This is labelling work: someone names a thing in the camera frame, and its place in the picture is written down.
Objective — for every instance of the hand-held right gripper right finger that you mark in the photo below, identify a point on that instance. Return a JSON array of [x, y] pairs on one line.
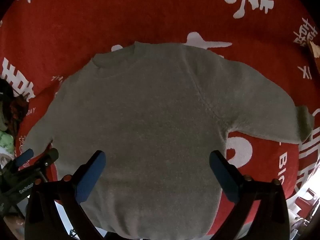
[[225, 180]]

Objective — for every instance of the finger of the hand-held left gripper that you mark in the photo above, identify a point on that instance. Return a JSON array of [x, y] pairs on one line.
[[25, 156], [48, 156]]

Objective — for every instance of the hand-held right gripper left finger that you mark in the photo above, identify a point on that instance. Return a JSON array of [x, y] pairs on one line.
[[90, 178]]

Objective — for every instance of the grey knit sweater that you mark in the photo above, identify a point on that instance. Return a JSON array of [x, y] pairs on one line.
[[150, 117]]

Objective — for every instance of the green printed cloth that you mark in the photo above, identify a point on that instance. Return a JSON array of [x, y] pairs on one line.
[[6, 142]]

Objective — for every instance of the red and white furniture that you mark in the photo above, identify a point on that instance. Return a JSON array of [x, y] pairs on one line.
[[305, 205]]

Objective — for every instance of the red printed blanket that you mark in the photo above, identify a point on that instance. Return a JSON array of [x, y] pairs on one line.
[[75, 30]]

